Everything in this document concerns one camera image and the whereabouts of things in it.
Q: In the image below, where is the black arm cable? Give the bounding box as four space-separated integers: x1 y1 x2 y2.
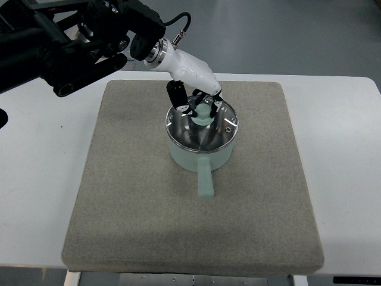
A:
163 11 192 48

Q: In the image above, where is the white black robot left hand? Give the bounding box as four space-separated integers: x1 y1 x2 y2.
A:
144 39 223 118

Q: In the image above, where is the glass lid with green knob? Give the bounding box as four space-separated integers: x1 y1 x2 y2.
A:
165 97 239 153

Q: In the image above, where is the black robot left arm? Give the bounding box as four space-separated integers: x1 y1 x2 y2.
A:
1 1 166 97

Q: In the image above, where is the metal table frame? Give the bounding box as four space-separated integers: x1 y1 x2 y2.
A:
63 271 309 285

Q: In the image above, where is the beige square mat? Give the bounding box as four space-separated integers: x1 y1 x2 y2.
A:
61 80 324 276

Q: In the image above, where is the mint green saucepan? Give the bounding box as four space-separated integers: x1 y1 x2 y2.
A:
167 133 236 200

